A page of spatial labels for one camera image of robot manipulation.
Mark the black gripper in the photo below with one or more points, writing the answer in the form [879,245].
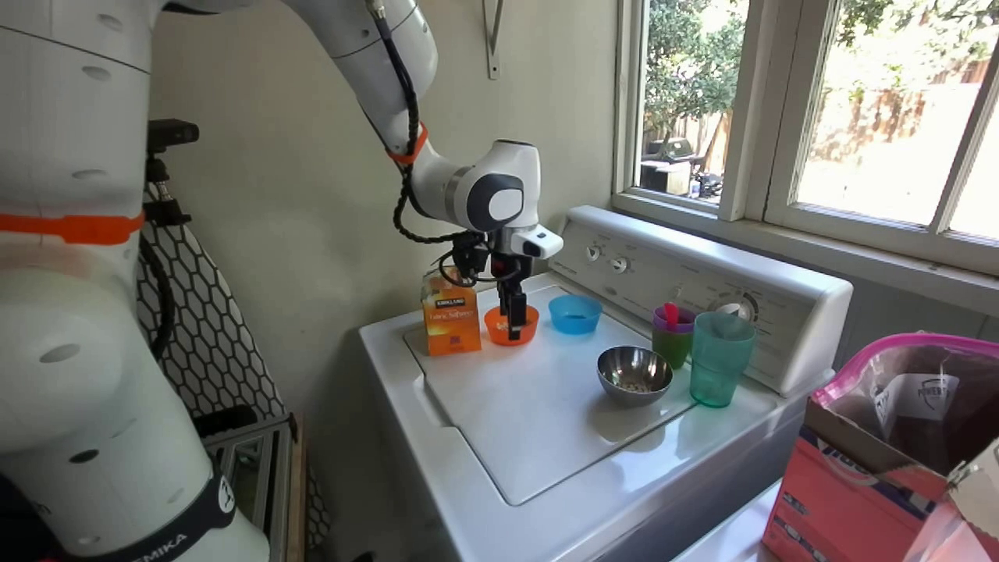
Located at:
[508,274]

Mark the orange plastic bowl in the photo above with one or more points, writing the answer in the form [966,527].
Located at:
[508,333]

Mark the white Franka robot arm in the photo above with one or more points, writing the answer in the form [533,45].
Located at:
[83,313]

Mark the blue plastic bowl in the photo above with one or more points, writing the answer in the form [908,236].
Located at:
[575,313]

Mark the silver metal bowl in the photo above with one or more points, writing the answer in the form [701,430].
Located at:
[631,375]

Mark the orange Kirkland box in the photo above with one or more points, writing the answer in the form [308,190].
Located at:
[451,325]

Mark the white washing machine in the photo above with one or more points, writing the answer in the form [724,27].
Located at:
[541,417]

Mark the teal plastic cup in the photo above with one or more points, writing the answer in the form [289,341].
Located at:
[719,362]

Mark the honeycomb mesh ironing board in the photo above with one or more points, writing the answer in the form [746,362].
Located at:
[206,322]

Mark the white framed window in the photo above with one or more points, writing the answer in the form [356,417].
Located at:
[830,113]

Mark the pink storage bin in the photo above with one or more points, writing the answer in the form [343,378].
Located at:
[843,501]

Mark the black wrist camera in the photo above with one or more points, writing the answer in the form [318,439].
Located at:
[468,257]

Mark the metal frame rack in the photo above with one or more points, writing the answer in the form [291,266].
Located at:
[253,469]

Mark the black camera on stand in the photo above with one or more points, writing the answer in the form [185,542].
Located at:
[173,135]

